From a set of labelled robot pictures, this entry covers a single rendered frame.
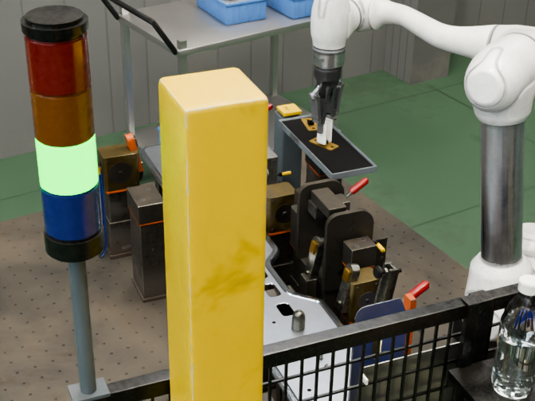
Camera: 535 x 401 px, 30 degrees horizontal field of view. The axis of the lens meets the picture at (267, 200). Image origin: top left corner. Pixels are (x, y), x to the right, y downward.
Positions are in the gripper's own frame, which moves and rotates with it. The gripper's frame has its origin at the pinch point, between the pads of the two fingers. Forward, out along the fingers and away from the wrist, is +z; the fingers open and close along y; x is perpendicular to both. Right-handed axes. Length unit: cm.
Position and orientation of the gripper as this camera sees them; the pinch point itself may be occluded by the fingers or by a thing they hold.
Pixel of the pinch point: (324, 130)
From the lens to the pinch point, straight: 285.0
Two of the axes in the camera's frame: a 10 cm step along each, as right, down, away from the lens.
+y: -6.7, 3.6, -6.5
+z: -0.2, 8.7, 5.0
